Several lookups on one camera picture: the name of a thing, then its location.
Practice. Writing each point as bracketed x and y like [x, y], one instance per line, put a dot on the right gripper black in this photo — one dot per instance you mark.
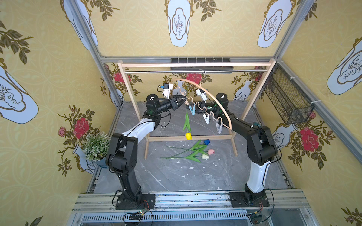
[201, 106]

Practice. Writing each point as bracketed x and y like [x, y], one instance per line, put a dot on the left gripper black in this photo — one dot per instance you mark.
[174, 102]

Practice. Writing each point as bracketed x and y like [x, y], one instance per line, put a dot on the curved wooden clip hanger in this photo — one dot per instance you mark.
[212, 99]

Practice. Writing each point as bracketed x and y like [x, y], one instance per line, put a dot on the yellow artificial tulip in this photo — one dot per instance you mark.
[187, 127]

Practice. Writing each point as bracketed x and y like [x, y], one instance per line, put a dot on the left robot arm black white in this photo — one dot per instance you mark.
[122, 152]

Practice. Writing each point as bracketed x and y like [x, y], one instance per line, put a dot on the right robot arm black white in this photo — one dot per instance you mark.
[261, 148]

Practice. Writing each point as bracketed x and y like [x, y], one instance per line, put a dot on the teal clothes peg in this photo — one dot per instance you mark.
[192, 109]

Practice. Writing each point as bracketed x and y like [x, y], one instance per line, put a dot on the white clothes peg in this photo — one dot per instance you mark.
[206, 118]

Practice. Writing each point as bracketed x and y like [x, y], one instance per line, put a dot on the metal rack rod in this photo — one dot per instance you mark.
[200, 71]

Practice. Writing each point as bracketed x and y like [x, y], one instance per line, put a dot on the blue artificial tulip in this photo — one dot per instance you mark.
[198, 145]

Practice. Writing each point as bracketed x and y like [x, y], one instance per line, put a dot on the pink artificial tulip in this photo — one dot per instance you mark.
[202, 152]

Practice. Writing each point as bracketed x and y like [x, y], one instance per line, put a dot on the potted white flower plant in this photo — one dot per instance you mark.
[96, 147]

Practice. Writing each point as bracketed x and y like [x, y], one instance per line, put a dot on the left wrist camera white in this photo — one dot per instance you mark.
[166, 90]

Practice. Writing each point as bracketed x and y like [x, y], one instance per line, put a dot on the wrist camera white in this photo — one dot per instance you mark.
[166, 90]
[202, 94]

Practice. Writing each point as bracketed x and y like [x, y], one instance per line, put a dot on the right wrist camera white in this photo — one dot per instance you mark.
[202, 94]

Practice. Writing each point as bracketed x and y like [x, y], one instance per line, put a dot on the black wire mesh basket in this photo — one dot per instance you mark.
[289, 100]

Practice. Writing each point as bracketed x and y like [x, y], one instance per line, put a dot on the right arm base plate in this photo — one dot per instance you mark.
[248, 199]

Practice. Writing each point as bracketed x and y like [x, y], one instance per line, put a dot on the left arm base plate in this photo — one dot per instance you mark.
[144, 201]

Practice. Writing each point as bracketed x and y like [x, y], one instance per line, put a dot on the aluminium rail front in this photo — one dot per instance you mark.
[193, 200]

